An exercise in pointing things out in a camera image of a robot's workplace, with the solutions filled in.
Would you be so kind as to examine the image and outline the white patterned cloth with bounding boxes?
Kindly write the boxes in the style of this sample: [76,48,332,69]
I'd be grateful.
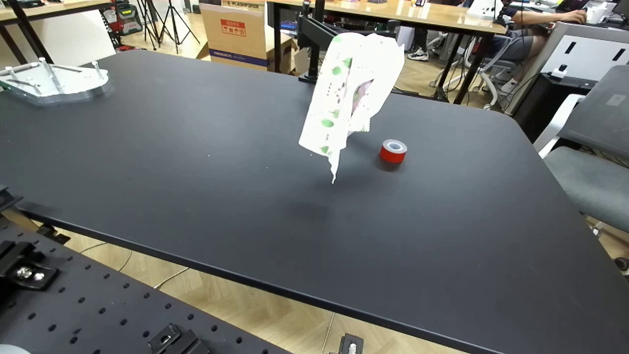
[297,32,407,185]

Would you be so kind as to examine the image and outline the grey office chair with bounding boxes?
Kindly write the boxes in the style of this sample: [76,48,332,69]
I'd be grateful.
[540,63,629,234]

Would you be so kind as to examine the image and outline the black perforated breadboard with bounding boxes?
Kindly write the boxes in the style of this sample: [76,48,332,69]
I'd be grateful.
[0,215,291,354]

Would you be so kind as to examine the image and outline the small metal bracket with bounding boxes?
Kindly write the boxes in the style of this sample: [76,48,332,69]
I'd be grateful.
[338,333,367,354]

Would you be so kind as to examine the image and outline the white cabinet with slots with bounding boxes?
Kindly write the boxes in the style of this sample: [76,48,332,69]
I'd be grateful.
[536,24,629,87]

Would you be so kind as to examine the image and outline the white panel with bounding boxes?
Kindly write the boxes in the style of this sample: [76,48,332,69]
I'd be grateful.
[27,8,118,67]

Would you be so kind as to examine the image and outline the small wooden table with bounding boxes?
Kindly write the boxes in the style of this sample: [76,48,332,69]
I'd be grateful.
[0,0,114,65]

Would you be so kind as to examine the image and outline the black clamp-on stand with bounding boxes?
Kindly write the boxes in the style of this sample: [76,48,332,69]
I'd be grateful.
[293,10,346,87]

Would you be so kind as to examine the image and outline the cardboard box with red print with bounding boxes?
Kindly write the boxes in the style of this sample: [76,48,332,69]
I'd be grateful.
[198,0,271,67]

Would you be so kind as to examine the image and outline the clear acrylic plate fixture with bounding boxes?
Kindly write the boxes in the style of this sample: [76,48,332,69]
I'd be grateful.
[0,57,110,103]

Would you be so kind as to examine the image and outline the tall black tripod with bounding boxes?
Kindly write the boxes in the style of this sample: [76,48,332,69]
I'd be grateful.
[133,0,200,50]

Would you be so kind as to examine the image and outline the red tape roll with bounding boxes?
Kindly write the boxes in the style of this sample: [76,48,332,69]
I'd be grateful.
[377,138,409,168]

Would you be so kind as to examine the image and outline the long wooden table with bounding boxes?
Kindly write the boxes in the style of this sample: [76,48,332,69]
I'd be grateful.
[265,0,511,107]

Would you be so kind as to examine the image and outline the black table clamp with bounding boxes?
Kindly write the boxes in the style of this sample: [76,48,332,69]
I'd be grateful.
[35,221,72,246]

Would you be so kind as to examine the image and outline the seated person in dark clothes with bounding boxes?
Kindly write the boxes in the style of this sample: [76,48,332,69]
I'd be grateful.
[501,0,589,65]

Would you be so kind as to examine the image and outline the black mounting bracket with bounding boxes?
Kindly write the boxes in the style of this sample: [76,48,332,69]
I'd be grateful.
[145,323,214,354]

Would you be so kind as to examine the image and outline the black bracket with metal bolts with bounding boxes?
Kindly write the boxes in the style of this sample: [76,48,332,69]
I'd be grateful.
[0,240,61,293]

